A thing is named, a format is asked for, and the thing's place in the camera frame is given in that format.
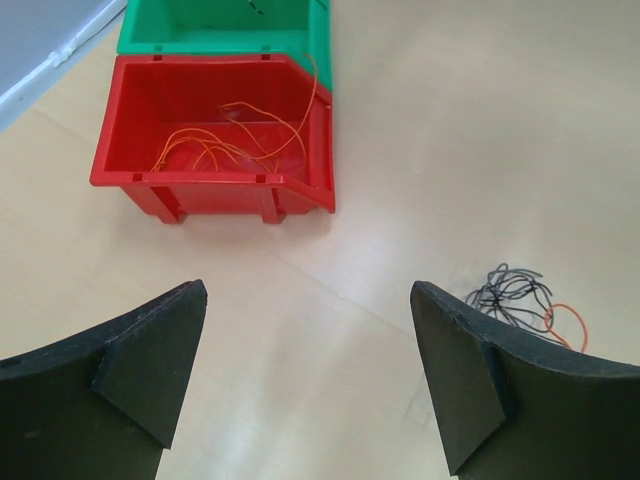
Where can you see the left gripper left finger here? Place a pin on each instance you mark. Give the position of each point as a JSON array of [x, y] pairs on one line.
[[103, 403]]

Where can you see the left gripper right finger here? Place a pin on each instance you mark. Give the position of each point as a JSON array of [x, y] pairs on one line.
[[509, 405]]

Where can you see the red plastic bin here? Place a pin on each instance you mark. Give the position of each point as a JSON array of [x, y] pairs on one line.
[[217, 135]]

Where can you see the green plastic bin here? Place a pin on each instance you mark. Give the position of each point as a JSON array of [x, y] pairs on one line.
[[298, 28]]

